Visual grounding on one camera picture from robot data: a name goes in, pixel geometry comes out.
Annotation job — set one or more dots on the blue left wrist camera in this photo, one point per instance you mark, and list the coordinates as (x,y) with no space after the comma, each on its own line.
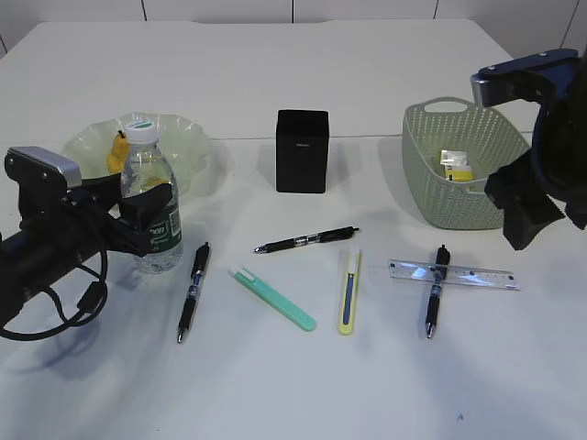
(67,168)

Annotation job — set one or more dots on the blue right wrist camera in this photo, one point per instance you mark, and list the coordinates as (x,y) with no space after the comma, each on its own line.
(539,78)

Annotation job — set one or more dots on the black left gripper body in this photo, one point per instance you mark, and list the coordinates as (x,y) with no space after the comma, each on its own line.
(46,220)

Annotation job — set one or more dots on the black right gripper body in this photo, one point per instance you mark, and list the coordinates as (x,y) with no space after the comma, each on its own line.
(555,164)

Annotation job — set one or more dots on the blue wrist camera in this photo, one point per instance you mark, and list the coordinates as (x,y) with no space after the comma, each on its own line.
(539,78)
(67,168)

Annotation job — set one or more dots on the black square pen holder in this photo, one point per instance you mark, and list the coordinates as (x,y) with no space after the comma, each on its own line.
(302,139)

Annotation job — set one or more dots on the black gel pen middle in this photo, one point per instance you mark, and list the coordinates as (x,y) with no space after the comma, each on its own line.
(333,235)

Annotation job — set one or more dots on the clear water bottle green label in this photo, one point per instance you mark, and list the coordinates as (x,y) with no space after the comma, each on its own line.
(149,184)

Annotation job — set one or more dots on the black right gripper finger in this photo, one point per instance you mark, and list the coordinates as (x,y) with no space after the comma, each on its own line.
(525,215)

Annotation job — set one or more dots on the yellow-green utility knife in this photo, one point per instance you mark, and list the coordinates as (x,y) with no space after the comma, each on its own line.
(350,290)

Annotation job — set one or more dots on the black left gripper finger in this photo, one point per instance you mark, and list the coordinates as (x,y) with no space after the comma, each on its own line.
(140,210)
(95,196)

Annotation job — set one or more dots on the black pen under ruler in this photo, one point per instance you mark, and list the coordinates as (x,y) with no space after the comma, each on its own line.
(439,276)

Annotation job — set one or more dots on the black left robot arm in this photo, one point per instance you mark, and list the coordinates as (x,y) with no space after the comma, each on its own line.
(24,275)

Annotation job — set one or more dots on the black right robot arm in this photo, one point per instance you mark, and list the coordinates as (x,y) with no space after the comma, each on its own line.
(548,181)

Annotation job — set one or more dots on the green woven plastic basket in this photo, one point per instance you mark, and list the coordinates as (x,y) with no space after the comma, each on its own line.
(490,141)

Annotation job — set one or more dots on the mint green utility knife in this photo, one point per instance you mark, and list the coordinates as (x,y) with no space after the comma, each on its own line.
(273,298)

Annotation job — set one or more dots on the black pen left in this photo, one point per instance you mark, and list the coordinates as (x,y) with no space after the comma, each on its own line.
(201,259)

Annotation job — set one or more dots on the clear plastic ruler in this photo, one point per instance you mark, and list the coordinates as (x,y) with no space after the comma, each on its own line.
(454,275)

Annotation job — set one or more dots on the yellow packaging waste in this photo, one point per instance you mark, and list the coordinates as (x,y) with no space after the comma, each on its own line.
(456,165)

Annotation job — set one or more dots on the yellow pear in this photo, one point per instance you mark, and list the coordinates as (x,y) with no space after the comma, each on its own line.
(116,158)

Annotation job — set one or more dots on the translucent green ruffled plate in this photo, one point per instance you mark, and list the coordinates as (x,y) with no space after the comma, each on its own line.
(102,148)

